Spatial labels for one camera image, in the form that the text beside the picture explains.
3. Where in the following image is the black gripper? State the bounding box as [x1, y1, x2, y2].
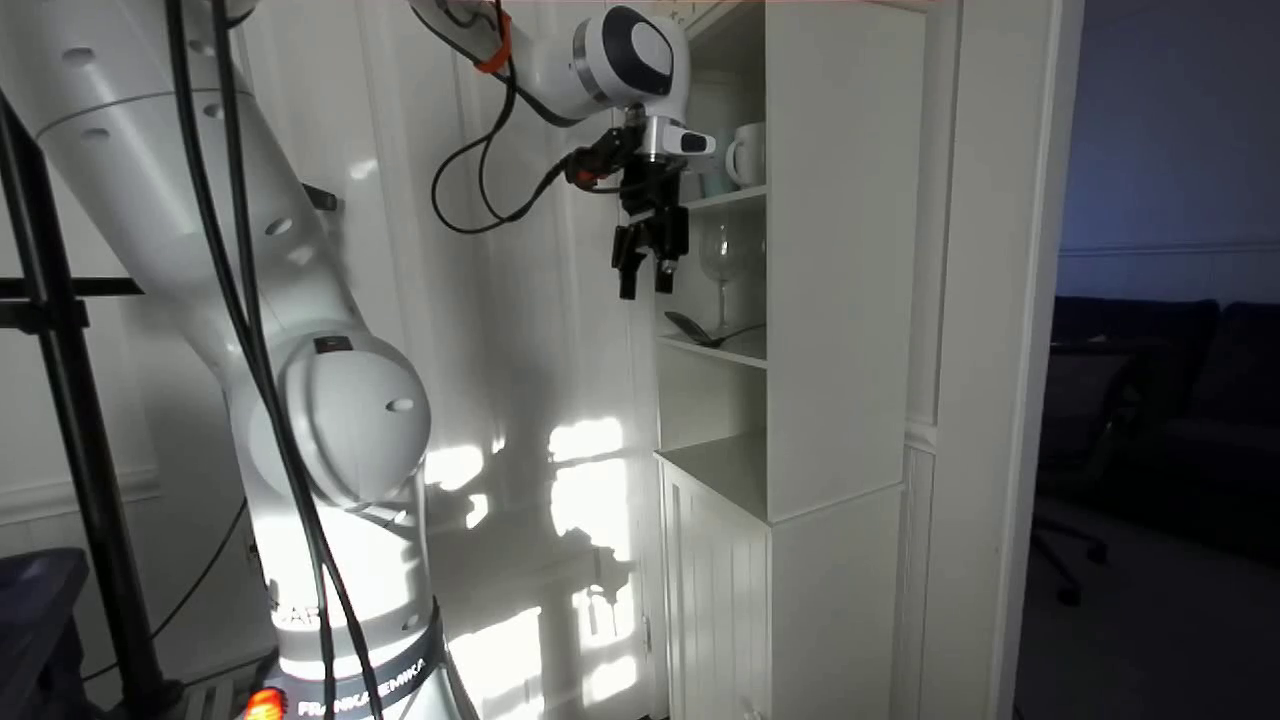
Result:
[612, 159, 688, 298]

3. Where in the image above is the white ceramic mug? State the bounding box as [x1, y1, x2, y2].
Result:
[724, 122, 765, 186]

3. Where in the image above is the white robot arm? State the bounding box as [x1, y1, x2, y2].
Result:
[0, 0, 480, 720]

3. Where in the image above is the white shelf cabinet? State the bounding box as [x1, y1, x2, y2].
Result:
[655, 0, 926, 720]

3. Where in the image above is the clear wine glass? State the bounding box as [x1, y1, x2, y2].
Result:
[699, 221, 738, 335]

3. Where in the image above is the light blue cup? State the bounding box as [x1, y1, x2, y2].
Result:
[699, 148, 737, 196]

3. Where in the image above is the dark office chair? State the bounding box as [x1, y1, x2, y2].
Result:
[1032, 354, 1142, 605]

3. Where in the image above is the black metal stand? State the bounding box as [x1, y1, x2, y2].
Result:
[0, 100, 181, 720]

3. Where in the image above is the dark blue bin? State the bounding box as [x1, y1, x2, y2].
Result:
[0, 548, 87, 720]

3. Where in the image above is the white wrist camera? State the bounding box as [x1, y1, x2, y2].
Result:
[644, 114, 715, 159]

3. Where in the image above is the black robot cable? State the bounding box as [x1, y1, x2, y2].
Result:
[428, 0, 631, 240]

